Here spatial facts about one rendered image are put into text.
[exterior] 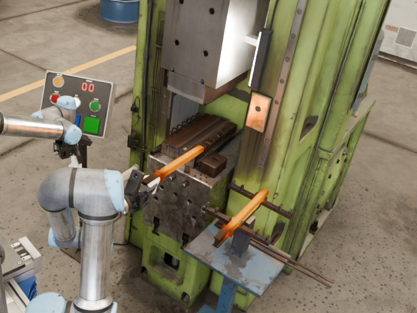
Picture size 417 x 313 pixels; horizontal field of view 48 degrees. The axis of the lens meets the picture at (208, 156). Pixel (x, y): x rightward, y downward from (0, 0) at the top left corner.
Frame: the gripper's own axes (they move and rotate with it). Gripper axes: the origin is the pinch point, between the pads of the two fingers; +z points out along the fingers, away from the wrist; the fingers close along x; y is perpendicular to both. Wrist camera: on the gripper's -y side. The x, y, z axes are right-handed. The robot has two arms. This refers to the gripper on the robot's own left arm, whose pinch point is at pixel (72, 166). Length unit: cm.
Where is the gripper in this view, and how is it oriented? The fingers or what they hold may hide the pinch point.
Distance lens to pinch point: 223.1
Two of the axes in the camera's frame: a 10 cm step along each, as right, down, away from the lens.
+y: -7.2, 3.0, -6.3
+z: -1.4, 8.2, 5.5
